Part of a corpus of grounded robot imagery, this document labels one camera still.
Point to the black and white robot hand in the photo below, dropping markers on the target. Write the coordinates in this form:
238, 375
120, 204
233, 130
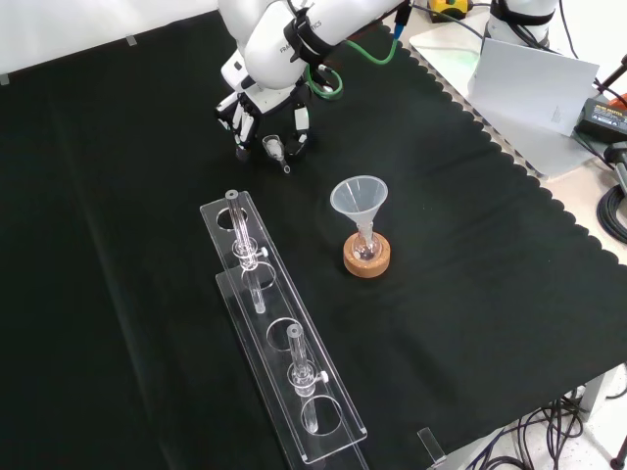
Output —
267, 100

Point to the clear glass weighing funnel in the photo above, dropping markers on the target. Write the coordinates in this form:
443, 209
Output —
274, 149

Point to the translucent plastic funnel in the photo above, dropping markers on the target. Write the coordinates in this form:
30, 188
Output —
357, 201

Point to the clear acrylic funnel stand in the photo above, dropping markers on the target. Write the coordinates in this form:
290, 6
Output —
289, 343

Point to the small round-bottom glass flask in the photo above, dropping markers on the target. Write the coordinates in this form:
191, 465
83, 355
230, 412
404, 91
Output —
366, 249

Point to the yellow stop button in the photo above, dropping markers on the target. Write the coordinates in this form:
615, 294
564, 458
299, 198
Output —
448, 9

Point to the black bench cloth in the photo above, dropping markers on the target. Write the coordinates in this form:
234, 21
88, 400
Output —
122, 245

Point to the pale board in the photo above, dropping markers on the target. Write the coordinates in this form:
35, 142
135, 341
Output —
529, 83

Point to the black power adapter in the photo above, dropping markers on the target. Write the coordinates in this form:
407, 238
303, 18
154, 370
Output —
602, 117

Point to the grey metal base plate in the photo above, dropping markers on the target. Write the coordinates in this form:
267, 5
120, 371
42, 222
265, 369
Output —
553, 156

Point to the small clear acrylic bracket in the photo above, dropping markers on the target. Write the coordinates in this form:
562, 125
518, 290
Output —
431, 443

